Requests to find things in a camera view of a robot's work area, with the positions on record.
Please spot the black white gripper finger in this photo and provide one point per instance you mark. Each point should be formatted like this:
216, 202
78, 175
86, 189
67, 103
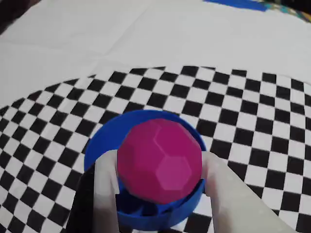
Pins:
102, 194

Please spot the blue tape strip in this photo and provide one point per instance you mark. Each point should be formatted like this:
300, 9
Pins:
243, 3

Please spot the black white checkered cloth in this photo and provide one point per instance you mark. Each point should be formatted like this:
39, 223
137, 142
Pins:
243, 109

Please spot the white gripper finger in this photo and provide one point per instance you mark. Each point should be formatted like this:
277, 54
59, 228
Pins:
233, 206

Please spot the blue round bowl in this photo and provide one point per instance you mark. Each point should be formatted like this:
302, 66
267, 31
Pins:
97, 145

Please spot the pink faceted ball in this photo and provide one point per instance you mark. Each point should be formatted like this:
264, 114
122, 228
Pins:
158, 162

